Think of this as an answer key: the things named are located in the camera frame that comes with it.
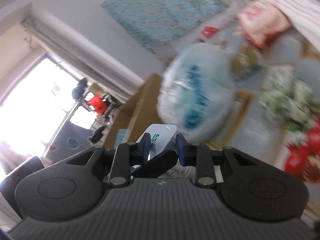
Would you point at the clear bag blue print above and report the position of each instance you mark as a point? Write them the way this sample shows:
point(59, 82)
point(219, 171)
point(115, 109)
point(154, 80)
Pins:
point(200, 92)

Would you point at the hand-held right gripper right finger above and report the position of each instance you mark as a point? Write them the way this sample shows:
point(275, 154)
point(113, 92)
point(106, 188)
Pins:
point(180, 151)

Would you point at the teal wall hanging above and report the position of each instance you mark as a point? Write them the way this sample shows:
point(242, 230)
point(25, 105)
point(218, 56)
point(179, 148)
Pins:
point(162, 10)

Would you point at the white packet green print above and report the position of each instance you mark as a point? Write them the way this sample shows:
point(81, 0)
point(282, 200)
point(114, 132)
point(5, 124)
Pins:
point(162, 136)

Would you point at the red and white packet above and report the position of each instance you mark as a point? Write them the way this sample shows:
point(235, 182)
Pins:
point(262, 22)

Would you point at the brown cardboard box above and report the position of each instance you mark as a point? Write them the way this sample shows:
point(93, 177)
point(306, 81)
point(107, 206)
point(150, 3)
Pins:
point(142, 100)

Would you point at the green and white packet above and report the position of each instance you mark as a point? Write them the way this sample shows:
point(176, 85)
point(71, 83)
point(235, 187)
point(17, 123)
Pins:
point(287, 100)

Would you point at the grey printed cover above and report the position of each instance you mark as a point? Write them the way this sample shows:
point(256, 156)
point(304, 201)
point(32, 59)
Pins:
point(75, 135)

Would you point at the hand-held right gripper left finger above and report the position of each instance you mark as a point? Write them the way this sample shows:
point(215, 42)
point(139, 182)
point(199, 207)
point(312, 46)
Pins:
point(145, 150)

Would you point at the red printed packet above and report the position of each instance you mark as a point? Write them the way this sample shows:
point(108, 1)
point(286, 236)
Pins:
point(305, 155)

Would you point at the fruit printed blanket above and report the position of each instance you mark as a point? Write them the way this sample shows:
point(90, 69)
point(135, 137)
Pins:
point(255, 135)

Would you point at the white striped cloth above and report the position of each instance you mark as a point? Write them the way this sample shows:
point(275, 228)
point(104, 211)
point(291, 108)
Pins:
point(295, 2)

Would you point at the red hanging cloth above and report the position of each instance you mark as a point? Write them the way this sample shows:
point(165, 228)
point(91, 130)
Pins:
point(98, 103)

